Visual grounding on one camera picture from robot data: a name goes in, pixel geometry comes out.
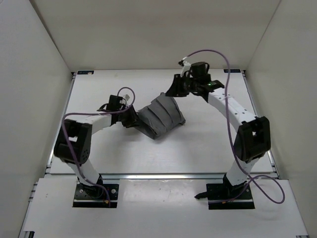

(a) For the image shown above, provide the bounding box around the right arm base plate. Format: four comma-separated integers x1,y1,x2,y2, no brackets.
194,183,255,210

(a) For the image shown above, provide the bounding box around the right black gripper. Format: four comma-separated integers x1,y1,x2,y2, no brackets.
165,75,199,99

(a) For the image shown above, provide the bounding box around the left corner label sticker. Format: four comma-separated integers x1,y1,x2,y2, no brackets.
77,70,94,75

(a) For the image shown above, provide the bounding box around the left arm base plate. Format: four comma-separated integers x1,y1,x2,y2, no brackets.
72,182,119,208

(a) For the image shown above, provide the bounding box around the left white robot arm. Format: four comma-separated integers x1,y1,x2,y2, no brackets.
53,95,138,201

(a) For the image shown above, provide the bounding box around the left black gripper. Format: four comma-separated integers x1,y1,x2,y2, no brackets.
117,104,144,128

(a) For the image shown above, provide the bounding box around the grey pleated skirt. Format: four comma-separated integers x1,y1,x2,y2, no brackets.
136,92,186,140

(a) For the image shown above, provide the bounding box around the right corner label sticker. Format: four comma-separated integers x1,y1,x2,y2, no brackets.
223,69,241,73

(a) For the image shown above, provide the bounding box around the corner label sticker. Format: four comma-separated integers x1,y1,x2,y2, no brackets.
223,69,241,73
77,70,94,75

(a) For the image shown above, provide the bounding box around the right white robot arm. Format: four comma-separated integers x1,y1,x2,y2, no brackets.
166,59,271,202

